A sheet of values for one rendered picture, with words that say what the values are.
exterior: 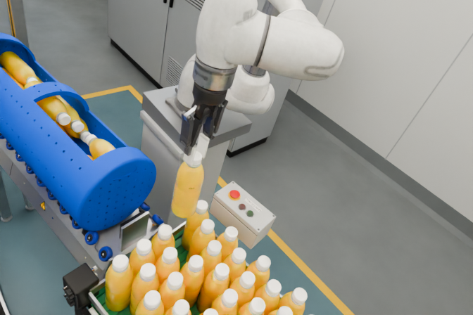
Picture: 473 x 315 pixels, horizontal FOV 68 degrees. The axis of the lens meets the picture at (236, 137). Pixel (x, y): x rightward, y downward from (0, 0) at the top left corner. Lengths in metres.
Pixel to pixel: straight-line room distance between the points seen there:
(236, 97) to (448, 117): 2.19
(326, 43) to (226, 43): 0.19
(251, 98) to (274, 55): 0.75
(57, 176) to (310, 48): 0.80
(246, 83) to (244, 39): 0.72
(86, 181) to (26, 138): 0.29
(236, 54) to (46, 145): 0.71
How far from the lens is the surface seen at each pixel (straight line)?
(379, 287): 2.74
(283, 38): 0.67
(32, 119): 1.26
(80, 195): 1.07
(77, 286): 1.11
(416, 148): 3.43
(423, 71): 3.25
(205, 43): 0.68
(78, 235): 1.28
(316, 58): 0.69
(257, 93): 1.40
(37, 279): 2.29
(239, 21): 0.66
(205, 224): 1.09
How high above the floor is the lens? 1.98
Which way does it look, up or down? 38 degrees down
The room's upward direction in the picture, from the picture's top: 18 degrees clockwise
